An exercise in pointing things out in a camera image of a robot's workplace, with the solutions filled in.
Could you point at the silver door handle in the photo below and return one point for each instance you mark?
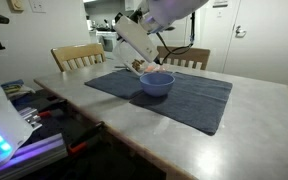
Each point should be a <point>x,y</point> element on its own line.
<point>240,33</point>

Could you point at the large dark blue cloth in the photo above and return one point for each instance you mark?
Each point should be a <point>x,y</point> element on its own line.
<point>195,101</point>

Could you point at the small dark blue cloth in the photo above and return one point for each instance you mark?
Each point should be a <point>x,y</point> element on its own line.
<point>121,83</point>

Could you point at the aluminium extrusion rail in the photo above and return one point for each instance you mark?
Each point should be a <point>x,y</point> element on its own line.
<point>32,157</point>

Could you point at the clear plastic container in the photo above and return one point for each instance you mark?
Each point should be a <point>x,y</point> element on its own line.
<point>126,54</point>

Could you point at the right wooden chair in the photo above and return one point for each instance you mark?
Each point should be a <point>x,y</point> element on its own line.
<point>194,58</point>

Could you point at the blue plastic bowl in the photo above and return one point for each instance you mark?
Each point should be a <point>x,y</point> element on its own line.
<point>157,84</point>

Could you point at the white door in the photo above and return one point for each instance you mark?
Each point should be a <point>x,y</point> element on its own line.
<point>263,52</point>

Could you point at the white kitchen stove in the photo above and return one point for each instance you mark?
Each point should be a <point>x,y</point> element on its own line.
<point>108,39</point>

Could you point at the left wooden chair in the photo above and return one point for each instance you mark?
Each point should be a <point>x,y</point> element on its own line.
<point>77,56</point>

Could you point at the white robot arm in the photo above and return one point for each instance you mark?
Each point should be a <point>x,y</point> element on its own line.
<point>157,15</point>

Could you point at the beige thermostat dial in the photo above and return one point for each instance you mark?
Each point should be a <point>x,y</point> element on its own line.
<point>16,5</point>

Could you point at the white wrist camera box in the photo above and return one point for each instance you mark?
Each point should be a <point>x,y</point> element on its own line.
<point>137,37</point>

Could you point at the wooden chair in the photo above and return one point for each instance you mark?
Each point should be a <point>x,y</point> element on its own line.
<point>77,56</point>
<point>194,58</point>

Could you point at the orange black clamp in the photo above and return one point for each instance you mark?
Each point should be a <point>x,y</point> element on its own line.
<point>80,143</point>

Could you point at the clear orange snack packet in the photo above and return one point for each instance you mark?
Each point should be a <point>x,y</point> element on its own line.
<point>155,68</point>

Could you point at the folded cloths pile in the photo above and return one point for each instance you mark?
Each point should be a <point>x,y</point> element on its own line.
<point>16,89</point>

